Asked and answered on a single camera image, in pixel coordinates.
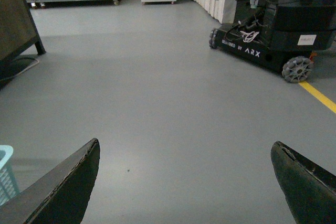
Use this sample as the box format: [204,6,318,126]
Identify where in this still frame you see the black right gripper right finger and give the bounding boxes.
[270,141,335,223]

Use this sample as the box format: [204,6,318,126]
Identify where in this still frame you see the grey rear mecanum wheel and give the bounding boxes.
[209,28,218,49]

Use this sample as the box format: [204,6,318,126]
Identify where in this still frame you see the dark wooden cabinet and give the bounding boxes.
[1,0,46,61]

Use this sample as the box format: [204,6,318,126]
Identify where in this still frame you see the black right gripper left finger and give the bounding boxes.
[1,138,100,223]

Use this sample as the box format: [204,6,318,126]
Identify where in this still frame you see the grey mecanum wheel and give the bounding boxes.
[281,56,313,83]
[209,28,218,49]

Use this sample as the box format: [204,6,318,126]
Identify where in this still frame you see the grey front mecanum wheel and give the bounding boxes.
[281,56,313,83]

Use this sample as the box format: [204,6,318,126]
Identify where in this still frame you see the grey floor cable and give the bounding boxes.
[0,57,40,82]

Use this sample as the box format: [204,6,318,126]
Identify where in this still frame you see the light blue plastic basket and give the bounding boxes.
[1,145,20,205]

